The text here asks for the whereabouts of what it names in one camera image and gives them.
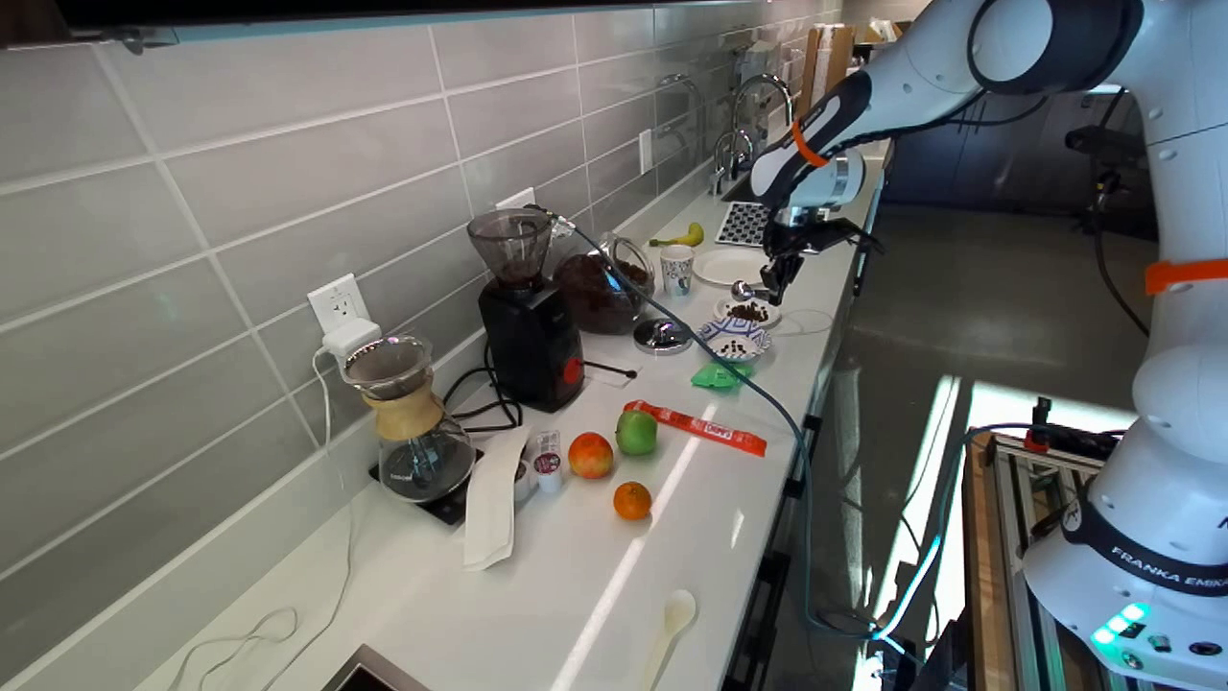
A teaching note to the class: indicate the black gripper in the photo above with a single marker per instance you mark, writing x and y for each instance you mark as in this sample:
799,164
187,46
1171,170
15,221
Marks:
819,230

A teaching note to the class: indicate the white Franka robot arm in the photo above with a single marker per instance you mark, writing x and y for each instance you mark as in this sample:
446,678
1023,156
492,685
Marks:
1163,384

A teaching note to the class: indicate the large white plate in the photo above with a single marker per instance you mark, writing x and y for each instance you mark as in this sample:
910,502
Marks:
729,266

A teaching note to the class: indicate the small white plate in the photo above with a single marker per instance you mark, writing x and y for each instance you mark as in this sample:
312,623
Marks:
748,316

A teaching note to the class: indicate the glass jar of coffee beans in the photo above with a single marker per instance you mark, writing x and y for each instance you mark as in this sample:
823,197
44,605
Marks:
599,294

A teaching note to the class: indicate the black coffee grinder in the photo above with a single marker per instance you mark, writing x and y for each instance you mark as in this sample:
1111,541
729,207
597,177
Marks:
528,330

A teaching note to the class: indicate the small white coffee pod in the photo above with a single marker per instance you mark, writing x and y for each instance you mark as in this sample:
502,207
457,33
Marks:
546,465

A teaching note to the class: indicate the grey dish drying mat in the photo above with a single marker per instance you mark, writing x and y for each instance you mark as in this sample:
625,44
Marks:
741,225

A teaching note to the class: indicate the blue patterned bowl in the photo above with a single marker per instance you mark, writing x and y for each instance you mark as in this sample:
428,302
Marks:
736,346

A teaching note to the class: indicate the patterned paper cup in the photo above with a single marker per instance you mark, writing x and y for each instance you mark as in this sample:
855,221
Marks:
676,271

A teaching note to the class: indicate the yellow banana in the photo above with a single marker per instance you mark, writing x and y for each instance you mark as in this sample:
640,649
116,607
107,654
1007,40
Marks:
680,234

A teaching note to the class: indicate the green crumpled packet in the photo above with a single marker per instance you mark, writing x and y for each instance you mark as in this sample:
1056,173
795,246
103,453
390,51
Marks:
718,379

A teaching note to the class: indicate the chrome kitchen faucet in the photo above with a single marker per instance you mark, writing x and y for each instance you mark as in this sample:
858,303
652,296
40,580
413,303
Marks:
739,138

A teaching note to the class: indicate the orange flat strip packet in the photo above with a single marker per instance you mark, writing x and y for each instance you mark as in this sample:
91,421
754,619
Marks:
702,426

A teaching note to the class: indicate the black measuring spoon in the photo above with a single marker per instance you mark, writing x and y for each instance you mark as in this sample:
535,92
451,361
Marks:
612,370

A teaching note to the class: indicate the green apple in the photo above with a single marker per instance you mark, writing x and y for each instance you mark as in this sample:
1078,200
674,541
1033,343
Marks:
640,433

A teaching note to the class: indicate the red-orange peach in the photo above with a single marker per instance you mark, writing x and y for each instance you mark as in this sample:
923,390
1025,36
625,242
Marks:
593,453

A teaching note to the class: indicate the small orange mandarin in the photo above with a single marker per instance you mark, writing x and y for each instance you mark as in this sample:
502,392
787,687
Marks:
631,502

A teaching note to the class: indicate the white plastic spoon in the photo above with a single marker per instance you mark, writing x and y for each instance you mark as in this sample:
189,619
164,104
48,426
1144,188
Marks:
674,617

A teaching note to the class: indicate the white paper filter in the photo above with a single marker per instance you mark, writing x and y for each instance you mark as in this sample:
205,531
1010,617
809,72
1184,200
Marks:
492,502

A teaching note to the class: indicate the black kitchen scale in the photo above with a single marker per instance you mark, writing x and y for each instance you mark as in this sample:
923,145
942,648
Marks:
446,507

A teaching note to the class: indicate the white outlet with charger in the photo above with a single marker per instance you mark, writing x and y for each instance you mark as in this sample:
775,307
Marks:
338,312

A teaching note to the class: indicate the plain white wall outlet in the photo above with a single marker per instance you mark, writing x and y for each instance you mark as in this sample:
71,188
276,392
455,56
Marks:
648,151

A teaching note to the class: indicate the wooden frame robot cart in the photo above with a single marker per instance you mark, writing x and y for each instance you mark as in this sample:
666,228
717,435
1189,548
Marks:
979,562

